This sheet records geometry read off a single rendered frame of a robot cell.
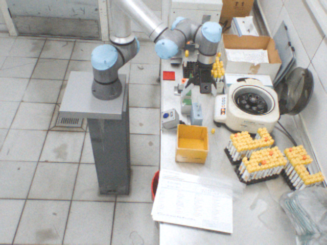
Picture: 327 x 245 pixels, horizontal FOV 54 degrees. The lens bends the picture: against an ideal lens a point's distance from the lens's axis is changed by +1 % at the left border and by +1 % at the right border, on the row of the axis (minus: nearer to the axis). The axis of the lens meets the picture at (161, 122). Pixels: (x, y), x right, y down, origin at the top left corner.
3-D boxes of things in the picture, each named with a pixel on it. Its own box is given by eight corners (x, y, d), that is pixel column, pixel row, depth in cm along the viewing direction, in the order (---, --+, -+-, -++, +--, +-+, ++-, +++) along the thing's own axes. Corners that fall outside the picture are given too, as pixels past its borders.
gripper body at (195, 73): (208, 74, 141) (213, 52, 132) (210, 87, 136) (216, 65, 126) (191, 73, 141) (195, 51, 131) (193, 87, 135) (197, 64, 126)
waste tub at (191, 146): (175, 137, 146) (177, 123, 138) (204, 140, 146) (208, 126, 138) (174, 162, 137) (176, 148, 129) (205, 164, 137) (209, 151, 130)
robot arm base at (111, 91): (87, 97, 153) (85, 82, 146) (96, 77, 163) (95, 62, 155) (117, 102, 152) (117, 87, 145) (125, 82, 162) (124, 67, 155)
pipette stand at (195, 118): (186, 116, 155) (189, 102, 147) (200, 116, 155) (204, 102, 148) (188, 132, 148) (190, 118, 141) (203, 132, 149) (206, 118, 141)
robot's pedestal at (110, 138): (99, 194, 220) (84, 109, 154) (103, 169, 233) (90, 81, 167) (128, 195, 221) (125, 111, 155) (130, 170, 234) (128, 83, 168)
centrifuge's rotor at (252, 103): (233, 95, 159) (237, 85, 153) (264, 100, 158) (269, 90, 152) (233, 118, 149) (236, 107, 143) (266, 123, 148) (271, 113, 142)
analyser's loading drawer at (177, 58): (169, 41, 191) (170, 33, 187) (180, 42, 191) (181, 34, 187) (170, 63, 178) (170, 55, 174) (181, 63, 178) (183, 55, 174)
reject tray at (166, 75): (162, 71, 175) (162, 70, 175) (174, 72, 176) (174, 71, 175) (162, 79, 171) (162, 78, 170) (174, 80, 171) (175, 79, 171)
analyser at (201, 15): (167, 21, 208) (171, -25, 186) (208, 24, 210) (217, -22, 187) (167, 50, 188) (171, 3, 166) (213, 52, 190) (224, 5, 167)
